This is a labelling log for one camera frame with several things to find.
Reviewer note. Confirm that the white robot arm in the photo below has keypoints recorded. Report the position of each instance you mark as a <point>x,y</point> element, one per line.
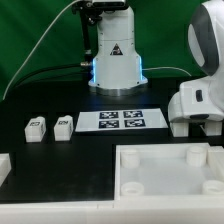
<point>118,67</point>

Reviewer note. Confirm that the white front obstacle bar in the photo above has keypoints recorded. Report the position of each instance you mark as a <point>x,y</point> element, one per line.
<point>119,212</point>

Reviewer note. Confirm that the white obstacle right piece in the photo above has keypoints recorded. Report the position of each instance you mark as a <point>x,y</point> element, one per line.
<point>215,159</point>

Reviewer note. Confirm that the white obstacle left piece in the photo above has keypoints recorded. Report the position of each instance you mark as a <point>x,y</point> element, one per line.
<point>5,167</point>

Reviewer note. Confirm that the white square tabletop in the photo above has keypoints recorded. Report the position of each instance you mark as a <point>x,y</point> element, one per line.
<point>144,171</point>

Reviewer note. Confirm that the white sheet with AprilTags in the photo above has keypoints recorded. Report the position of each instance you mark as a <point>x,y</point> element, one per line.
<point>120,120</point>

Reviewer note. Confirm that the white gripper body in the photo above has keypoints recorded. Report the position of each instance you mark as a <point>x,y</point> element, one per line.
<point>192,102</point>

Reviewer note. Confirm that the white obstacle piece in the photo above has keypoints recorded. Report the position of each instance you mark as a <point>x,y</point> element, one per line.
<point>5,167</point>
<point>215,159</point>

